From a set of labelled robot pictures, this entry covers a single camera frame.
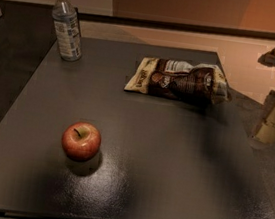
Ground blue plastic water bottle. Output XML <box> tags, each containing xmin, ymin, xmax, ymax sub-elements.
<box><xmin>52</xmin><ymin>0</ymin><xmax>82</xmax><ymax>62</ymax></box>

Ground brown chip bag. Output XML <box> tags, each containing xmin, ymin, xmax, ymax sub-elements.
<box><xmin>124</xmin><ymin>57</ymin><xmax>231</xmax><ymax>105</ymax></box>

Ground red apple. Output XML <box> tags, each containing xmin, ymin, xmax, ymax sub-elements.
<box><xmin>61</xmin><ymin>121</ymin><xmax>102</xmax><ymax>162</ymax></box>

